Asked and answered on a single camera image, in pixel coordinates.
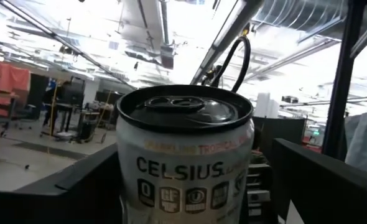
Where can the black labelled rack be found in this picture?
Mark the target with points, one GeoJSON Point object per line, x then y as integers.
{"type": "Point", "coordinates": [258, 196]}

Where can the person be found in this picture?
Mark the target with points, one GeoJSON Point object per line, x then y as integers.
{"type": "Point", "coordinates": [51, 102]}

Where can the black hanging cloth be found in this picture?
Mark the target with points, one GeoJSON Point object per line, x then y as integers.
{"type": "Point", "coordinates": [39, 93]}

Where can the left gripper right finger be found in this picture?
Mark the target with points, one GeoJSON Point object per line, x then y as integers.
{"type": "Point", "coordinates": [332, 199]}

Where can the tall white Celsius can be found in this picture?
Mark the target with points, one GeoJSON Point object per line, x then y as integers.
{"type": "Point", "coordinates": [183, 174]}

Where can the black aluminium table frame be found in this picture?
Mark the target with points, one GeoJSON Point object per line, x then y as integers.
{"type": "Point", "coordinates": [342, 93]}

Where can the black partition panel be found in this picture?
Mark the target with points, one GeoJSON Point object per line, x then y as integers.
{"type": "Point", "coordinates": [283, 137]}

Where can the pinkish hanging cloth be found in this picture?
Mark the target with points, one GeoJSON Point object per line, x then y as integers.
{"type": "Point", "coordinates": [12, 81]}

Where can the black rolling bin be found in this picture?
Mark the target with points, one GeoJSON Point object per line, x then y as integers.
{"type": "Point", "coordinates": [88, 127]}

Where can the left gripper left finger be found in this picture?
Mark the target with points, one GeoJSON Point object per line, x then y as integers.
{"type": "Point", "coordinates": [62, 202]}

